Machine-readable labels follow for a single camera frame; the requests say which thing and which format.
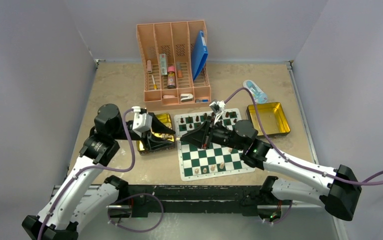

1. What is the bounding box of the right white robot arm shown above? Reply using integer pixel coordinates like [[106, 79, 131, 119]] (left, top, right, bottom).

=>
[[179, 119, 362, 221]]

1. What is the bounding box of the right gold tin tray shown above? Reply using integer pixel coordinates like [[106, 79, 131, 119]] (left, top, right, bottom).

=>
[[246, 102, 291, 139]]

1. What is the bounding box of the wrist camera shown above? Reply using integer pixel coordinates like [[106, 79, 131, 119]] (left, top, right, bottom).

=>
[[131, 106, 153, 137], [209, 100, 226, 124]]

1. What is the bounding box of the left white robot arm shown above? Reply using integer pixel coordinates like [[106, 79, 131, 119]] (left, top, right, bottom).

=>
[[22, 103, 175, 240]]

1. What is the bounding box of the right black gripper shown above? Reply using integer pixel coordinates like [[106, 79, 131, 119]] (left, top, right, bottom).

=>
[[180, 116, 246, 151]]

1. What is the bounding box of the green white chess board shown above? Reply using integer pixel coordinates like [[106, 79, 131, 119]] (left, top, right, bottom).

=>
[[173, 111, 255, 182]]

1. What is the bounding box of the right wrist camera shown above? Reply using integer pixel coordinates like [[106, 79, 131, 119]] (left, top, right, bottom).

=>
[[209, 100, 226, 124]]

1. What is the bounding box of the white stapler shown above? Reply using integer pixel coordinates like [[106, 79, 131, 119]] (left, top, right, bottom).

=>
[[180, 93, 194, 103]]

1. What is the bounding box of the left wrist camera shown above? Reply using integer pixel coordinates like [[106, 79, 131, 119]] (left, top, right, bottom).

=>
[[131, 106, 153, 137]]

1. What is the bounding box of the pink desk organizer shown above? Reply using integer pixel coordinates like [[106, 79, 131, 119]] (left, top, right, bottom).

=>
[[136, 20, 212, 111]]

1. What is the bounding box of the gold tin tray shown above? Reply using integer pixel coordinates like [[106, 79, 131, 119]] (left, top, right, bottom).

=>
[[136, 113, 176, 156], [246, 102, 291, 139]]

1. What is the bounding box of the white green box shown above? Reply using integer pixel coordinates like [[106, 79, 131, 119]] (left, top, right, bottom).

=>
[[159, 53, 168, 76]]

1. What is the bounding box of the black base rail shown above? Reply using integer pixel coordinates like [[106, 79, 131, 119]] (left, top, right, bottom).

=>
[[106, 183, 293, 220]]

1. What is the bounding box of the brown bottle pink cap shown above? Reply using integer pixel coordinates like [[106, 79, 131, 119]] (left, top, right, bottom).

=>
[[167, 65, 176, 89]]

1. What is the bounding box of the blue folder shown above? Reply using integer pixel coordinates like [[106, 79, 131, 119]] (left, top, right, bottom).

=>
[[190, 30, 209, 82]]

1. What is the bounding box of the blue white packaged item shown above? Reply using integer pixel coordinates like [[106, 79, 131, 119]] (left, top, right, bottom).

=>
[[242, 79, 268, 104]]

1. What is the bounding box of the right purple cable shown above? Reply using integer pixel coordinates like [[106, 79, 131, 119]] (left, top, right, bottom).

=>
[[223, 87, 383, 186]]

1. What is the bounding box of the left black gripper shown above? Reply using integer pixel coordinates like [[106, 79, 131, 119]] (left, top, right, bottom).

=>
[[111, 112, 176, 149]]

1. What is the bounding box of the left gold tin tray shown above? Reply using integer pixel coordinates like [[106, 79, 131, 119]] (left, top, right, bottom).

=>
[[136, 113, 176, 156]]

